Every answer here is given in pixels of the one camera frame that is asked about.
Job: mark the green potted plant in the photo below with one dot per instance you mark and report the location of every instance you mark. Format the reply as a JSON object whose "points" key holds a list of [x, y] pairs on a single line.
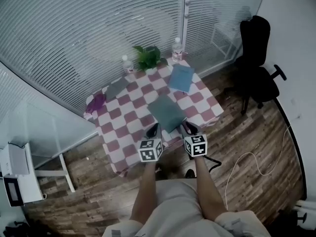
{"points": [[149, 58]]}

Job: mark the white floor pipe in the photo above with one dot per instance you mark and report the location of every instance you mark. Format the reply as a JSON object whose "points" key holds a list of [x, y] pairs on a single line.
{"points": [[303, 204]]}

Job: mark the purple cloth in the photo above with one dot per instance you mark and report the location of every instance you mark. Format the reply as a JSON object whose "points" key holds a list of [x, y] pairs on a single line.
{"points": [[95, 103]]}

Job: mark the person's right black shoe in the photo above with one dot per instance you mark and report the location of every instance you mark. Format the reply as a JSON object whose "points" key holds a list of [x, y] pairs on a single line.
{"points": [[190, 174]]}

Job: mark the black-framed screen device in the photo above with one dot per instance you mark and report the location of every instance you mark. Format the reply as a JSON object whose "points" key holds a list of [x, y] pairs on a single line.
{"points": [[13, 191]]}

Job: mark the white box device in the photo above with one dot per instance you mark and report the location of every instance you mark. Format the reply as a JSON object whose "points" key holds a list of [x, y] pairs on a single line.
{"points": [[14, 159]]}

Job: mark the person's beige shirt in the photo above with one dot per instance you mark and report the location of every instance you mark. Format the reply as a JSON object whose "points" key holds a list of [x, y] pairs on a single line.
{"points": [[177, 211]]}

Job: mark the clear plastic water bottle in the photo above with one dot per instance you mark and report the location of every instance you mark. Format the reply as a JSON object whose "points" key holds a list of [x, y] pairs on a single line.
{"points": [[127, 65], [177, 49]]}

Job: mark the red white checkered tablecloth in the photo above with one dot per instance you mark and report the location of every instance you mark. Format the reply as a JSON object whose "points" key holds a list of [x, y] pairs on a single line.
{"points": [[123, 122]]}

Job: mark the person's black shoe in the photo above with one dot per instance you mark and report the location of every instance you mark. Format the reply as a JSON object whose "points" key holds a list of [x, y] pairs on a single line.
{"points": [[190, 174], [158, 169]]}

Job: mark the person's left forearm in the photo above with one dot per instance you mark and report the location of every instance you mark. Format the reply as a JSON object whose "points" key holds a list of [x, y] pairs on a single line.
{"points": [[144, 194]]}

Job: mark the grey-green hardcover book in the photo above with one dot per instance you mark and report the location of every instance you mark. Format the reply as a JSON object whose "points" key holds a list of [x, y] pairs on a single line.
{"points": [[166, 113]]}

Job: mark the black office chair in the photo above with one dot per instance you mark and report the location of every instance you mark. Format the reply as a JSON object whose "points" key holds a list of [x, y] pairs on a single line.
{"points": [[256, 83]]}

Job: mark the white glossy side table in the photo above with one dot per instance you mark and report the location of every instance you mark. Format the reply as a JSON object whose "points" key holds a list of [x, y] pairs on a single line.
{"points": [[49, 142]]}

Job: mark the white window blinds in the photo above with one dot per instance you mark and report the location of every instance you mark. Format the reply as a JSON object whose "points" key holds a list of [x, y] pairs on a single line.
{"points": [[74, 33]]}

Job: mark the white window frame post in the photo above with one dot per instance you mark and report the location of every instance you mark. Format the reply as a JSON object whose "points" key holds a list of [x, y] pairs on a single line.
{"points": [[186, 16]]}

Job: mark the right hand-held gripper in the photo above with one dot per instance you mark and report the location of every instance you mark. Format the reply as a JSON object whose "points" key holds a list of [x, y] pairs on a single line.
{"points": [[196, 146]]}

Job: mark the person's right forearm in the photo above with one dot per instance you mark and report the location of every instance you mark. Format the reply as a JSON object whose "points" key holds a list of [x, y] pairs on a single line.
{"points": [[209, 194]]}

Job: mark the blue book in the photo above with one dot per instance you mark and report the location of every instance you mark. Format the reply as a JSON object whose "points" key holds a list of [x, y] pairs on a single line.
{"points": [[181, 78]]}

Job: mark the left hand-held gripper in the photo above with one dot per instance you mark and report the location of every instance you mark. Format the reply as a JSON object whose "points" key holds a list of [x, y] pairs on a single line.
{"points": [[149, 150]]}

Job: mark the person's left black shoe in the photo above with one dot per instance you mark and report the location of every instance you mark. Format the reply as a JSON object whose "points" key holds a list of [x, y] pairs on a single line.
{"points": [[158, 169]]}

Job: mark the grey flat pouch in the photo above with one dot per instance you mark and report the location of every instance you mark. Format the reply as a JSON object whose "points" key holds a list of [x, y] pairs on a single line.
{"points": [[117, 90]]}

